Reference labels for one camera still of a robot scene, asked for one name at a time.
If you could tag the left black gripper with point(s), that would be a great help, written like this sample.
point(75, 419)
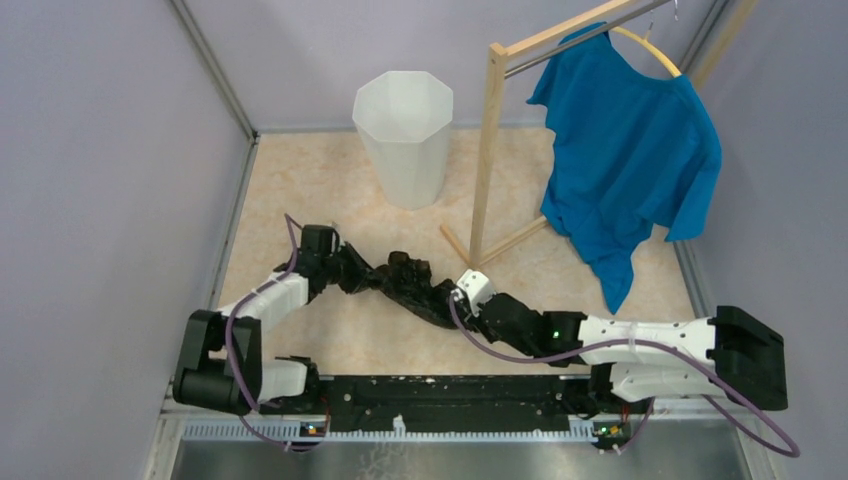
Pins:
point(336, 250)

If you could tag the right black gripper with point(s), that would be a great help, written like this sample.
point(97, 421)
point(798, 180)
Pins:
point(479, 324)

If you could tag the black trash bag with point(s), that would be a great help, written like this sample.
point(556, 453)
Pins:
point(405, 280)

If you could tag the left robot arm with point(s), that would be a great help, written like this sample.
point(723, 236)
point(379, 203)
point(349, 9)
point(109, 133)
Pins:
point(220, 366)

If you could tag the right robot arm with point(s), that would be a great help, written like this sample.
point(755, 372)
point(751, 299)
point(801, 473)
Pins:
point(730, 353)

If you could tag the white trash bin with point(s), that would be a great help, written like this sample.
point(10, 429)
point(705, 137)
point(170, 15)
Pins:
point(404, 119)

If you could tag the blue t-shirt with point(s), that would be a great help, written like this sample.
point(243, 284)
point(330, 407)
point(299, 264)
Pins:
point(631, 152)

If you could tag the wooden clothes rack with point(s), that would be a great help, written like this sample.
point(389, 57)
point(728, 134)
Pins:
point(723, 22)

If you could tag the yellow clothes hanger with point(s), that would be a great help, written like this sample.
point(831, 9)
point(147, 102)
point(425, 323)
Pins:
point(663, 59)

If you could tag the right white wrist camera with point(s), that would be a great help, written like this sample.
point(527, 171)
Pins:
point(476, 289)

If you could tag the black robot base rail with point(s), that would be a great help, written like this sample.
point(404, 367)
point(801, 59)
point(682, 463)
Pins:
point(493, 405)

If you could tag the aluminium corner frame post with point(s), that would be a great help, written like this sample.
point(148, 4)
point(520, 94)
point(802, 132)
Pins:
point(213, 67)

